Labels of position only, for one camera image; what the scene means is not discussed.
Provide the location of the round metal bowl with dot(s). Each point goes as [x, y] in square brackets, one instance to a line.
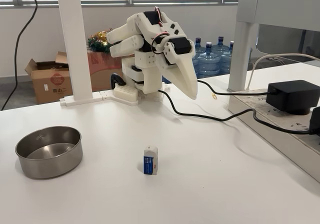
[50, 166]

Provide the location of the grey desk shelf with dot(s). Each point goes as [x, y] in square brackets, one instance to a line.
[275, 9]

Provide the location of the white post with base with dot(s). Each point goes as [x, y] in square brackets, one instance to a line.
[72, 34]

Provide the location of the black table clamp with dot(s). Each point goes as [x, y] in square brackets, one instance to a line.
[115, 77]

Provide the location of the dark partition panel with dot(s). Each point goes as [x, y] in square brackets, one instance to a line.
[287, 44]

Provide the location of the open brown cardboard box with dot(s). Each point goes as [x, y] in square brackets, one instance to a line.
[50, 84]

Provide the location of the small white and blue box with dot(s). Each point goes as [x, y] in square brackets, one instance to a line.
[150, 161]

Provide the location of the black power adapter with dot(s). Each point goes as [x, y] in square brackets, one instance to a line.
[291, 96]

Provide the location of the white power strip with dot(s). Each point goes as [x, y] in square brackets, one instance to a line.
[250, 104]

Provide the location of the black plug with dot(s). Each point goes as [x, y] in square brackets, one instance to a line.
[315, 120]

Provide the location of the tinsel christmas wreath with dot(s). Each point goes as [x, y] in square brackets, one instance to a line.
[97, 42]

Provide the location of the red cardboard box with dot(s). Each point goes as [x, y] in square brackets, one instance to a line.
[100, 66]

